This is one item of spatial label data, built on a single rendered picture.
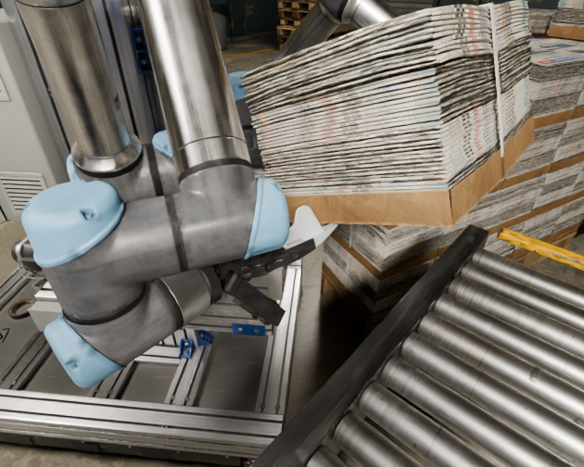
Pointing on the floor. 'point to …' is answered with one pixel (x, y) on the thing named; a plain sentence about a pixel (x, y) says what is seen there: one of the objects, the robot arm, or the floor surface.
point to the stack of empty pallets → (291, 17)
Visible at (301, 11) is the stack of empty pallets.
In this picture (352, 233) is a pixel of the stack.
